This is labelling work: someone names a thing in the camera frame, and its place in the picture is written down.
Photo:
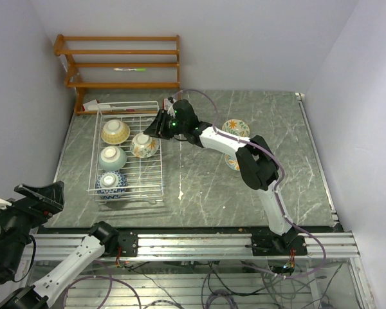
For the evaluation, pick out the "green white pen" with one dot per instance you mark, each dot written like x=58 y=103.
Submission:
x=130 y=69

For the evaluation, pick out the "yellow sun pattern bowl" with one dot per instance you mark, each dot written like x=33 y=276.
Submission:
x=115 y=132

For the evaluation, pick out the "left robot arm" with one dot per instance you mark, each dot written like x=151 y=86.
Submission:
x=36 y=268

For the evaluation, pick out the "red blue zigzag bowl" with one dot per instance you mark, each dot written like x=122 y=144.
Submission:
x=111 y=185

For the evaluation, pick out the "white red spatula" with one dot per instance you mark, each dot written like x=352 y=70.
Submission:
x=95 y=106

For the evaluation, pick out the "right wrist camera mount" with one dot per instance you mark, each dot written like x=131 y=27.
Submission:
x=171 y=110

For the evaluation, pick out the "small red white box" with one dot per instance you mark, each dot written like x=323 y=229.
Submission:
x=166 y=104

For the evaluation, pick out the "aluminium rail frame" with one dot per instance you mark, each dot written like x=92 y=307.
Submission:
x=137 y=247

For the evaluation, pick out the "white wire dish rack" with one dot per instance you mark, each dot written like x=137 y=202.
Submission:
x=144 y=175

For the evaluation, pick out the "wooden shelf rack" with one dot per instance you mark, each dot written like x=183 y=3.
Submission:
x=90 y=61

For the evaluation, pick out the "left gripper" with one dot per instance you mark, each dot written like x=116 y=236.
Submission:
x=43 y=201

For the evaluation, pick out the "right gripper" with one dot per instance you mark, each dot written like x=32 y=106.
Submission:
x=158 y=129

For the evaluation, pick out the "yellow star floral bowl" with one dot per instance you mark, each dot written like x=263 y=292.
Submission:
x=144 y=146

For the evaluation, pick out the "pale green celadon bowl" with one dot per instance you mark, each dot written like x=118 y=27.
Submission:
x=112 y=158

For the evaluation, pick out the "orange blue floral bowl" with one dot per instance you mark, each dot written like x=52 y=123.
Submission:
x=232 y=163

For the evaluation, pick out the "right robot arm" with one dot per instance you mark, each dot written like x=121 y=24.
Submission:
x=259 y=169

